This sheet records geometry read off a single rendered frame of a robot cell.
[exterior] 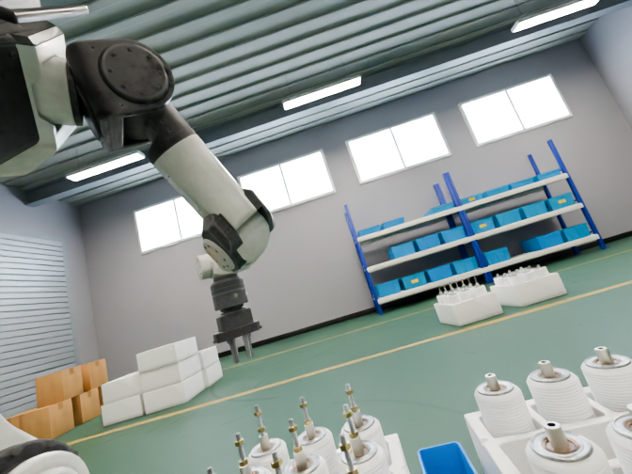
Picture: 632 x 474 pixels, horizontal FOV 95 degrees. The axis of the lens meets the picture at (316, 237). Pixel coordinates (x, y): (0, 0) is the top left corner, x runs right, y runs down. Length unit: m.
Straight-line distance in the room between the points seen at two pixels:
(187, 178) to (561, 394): 0.84
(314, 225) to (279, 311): 1.82
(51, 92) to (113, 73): 0.09
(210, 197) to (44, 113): 0.23
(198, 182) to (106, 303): 7.08
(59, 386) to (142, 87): 3.99
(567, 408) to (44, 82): 1.05
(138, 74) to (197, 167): 0.14
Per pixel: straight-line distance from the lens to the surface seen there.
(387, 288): 4.99
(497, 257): 5.50
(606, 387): 0.90
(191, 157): 0.52
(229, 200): 0.52
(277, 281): 5.82
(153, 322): 6.90
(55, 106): 0.55
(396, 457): 0.82
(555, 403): 0.85
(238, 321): 0.81
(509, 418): 0.82
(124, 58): 0.52
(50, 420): 4.22
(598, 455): 0.63
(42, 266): 7.14
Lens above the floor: 0.56
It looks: 11 degrees up
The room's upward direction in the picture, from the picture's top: 17 degrees counter-clockwise
